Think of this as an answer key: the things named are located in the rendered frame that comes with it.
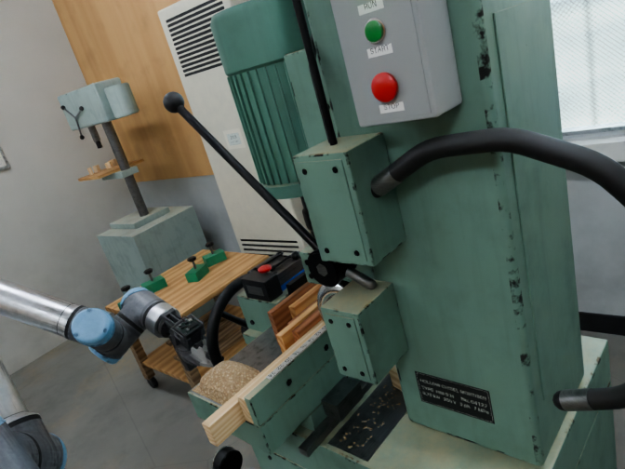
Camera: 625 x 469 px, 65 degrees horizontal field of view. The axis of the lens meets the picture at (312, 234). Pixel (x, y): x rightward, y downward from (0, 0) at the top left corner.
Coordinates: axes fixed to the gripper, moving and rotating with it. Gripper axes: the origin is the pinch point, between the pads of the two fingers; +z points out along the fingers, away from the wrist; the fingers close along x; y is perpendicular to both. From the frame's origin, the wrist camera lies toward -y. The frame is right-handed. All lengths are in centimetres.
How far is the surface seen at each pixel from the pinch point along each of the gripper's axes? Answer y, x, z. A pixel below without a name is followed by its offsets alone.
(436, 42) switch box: 87, -5, 51
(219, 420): 32, -24, 33
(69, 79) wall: -3, 111, -286
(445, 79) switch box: 83, -4, 52
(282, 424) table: 27.0, -16.0, 38.2
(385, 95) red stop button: 82, -8, 48
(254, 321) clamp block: 20.3, 3.0, 12.0
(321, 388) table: 26.5, -5.9, 38.3
